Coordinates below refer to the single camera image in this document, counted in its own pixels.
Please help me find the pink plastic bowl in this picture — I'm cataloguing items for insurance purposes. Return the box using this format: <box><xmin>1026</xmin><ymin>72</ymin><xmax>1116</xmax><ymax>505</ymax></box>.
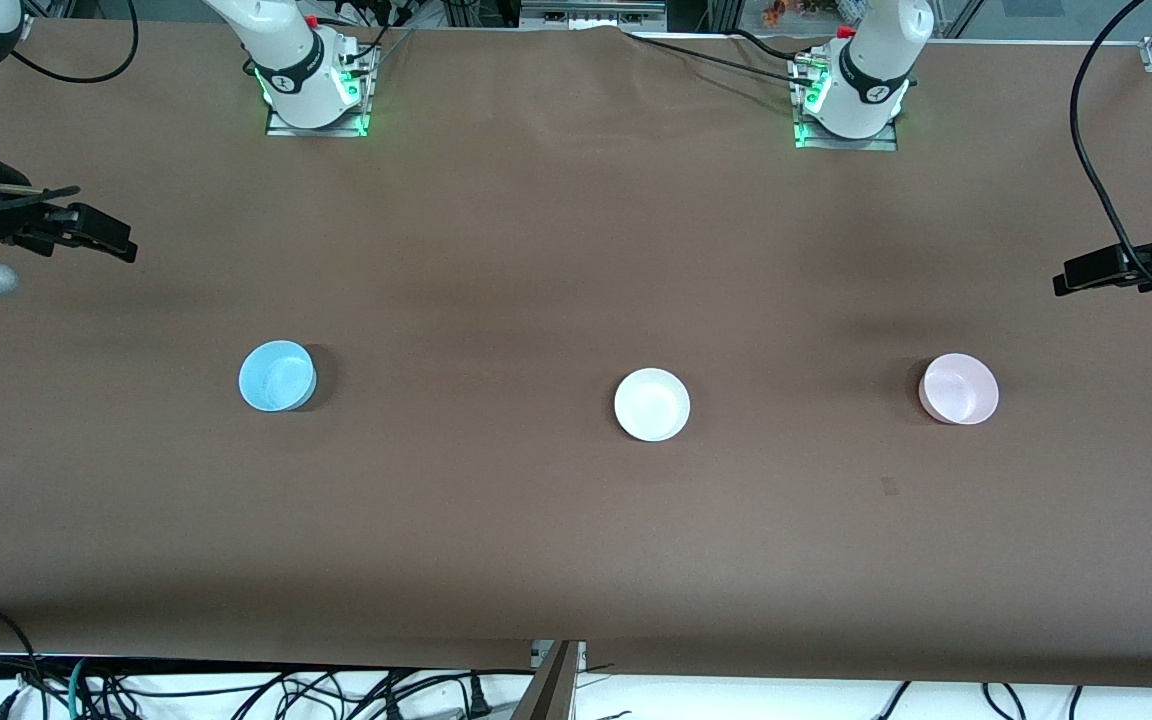
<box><xmin>917</xmin><ymin>352</ymin><xmax>1000</xmax><ymax>426</ymax></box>

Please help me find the light blue plastic bowl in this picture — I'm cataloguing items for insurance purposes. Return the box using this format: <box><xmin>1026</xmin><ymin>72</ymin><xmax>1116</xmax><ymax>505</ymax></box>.
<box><xmin>238</xmin><ymin>340</ymin><xmax>318</xmax><ymax>413</ymax></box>

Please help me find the white plastic bowl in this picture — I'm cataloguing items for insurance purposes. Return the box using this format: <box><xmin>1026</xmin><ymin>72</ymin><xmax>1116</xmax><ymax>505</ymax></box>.
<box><xmin>614</xmin><ymin>368</ymin><xmax>692</xmax><ymax>443</ymax></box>

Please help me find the orange colourful object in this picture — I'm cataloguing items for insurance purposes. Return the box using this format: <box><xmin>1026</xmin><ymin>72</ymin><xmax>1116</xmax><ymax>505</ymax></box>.
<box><xmin>762</xmin><ymin>0</ymin><xmax>842</xmax><ymax>28</ymax></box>

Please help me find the brown table cover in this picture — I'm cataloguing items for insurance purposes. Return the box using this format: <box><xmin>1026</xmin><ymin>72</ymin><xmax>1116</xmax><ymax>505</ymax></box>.
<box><xmin>0</xmin><ymin>18</ymin><xmax>1152</xmax><ymax>689</ymax></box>

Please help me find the metal table leg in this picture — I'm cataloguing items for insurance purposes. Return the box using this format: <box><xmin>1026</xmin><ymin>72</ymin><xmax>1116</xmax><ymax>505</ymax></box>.
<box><xmin>514</xmin><ymin>640</ymin><xmax>587</xmax><ymax>720</ymax></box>

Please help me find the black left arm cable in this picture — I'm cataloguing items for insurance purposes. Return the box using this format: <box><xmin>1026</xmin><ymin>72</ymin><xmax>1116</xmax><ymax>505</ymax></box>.
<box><xmin>1071</xmin><ymin>0</ymin><xmax>1152</xmax><ymax>301</ymax></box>

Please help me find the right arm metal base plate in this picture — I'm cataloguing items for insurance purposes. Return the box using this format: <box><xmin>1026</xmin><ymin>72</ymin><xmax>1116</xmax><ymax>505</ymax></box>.
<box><xmin>266</xmin><ymin>45</ymin><xmax>373</xmax><ymax>138</ymax></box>

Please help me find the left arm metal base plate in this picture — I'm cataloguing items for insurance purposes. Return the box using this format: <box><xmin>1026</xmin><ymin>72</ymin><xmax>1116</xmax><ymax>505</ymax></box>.
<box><xmin>793</xmin><ymin>55</ymin><xmax>900</xmax><ymax>152</ymax></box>

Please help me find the short black table cable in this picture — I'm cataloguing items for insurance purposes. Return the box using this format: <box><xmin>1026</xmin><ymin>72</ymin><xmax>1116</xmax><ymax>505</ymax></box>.
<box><xmin>731</xmin><ymin>28</ymin><xmax>812</xmax><ymax>63</ymax></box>

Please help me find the long black table cable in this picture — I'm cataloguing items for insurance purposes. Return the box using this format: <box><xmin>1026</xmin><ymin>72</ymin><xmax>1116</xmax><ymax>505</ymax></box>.
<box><xmin>622</xmin><ymin>33</ymin><xmax>817</xmax><ymax>89</ymax></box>

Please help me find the grey socket rail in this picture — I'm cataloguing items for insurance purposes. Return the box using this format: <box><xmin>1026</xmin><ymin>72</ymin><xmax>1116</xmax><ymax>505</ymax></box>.
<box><xmin>521</xmin><ymin>0</ymin><xmax>667</xmax><ymax>31</ymax></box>

